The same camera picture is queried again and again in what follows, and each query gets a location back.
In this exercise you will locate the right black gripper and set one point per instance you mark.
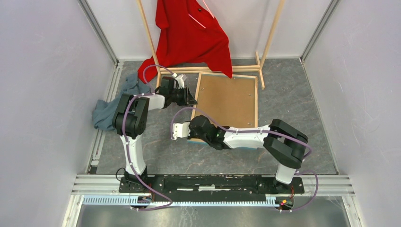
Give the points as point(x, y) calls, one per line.
point(192, 135)

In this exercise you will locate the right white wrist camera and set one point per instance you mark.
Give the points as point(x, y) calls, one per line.
point(180, 130)

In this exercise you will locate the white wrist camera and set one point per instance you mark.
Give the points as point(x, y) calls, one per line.
point(180, 79)
point(180, 130)

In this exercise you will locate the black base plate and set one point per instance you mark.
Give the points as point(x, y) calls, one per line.
point(208, 188)

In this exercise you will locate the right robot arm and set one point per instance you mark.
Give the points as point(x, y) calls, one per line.
point(285, 143)

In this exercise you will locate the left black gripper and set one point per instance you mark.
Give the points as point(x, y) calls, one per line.
point(187, 98)

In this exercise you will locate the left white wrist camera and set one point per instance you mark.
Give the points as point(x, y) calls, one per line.
point(180, 79)

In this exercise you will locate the red shirt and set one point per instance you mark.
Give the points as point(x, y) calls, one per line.
point(180, 41)

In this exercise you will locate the white cable duct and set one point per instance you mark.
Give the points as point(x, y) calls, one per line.
point(139, 201)

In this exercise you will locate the wooden clothes rack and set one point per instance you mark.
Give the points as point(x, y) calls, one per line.
point(260, 60)

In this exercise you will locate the blue picture frame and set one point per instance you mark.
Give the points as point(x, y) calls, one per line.
point(229, 101)

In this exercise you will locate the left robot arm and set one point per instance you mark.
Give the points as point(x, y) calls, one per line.
point(130, 120)

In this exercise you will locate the grey-blue cloth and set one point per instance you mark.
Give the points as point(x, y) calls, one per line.
point(102, 115)

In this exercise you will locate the pink clothes hanger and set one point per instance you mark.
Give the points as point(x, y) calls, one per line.
point(199, 13)

